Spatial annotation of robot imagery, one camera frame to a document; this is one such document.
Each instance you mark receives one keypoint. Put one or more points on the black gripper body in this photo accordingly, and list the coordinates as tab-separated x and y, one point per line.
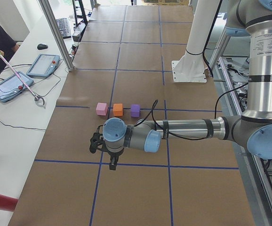
113	155

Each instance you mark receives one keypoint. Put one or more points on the orange foam block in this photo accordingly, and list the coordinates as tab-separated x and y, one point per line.
118	109

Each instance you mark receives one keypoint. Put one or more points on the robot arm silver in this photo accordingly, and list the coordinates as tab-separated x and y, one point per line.
251	130

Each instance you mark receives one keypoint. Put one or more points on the pink foam block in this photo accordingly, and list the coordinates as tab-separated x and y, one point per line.
101	109

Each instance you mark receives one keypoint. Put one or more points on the purple foam block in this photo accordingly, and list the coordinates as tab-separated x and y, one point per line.
135	110

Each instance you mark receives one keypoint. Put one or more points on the reacher grabber tool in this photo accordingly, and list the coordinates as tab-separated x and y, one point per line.
37	98

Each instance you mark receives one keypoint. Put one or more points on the teach pendant far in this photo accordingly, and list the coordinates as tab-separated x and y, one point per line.
43	66

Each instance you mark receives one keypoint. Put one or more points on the teach pendant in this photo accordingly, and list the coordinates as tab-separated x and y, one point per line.
43	66
13	86

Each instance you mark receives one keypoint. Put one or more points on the teach pendant near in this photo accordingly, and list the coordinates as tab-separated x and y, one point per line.
13	86

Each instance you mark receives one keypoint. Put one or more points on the red cylinder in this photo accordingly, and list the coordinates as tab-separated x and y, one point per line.
7	203

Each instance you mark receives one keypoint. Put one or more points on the black computer mouse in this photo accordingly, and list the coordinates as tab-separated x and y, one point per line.
42	46

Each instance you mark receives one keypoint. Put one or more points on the black keyboard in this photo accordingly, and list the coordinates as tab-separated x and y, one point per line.
64	27

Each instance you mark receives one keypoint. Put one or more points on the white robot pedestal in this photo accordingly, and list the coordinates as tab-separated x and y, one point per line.
190	68

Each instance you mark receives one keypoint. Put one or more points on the aluminium frame post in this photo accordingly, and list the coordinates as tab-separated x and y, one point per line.
49	15

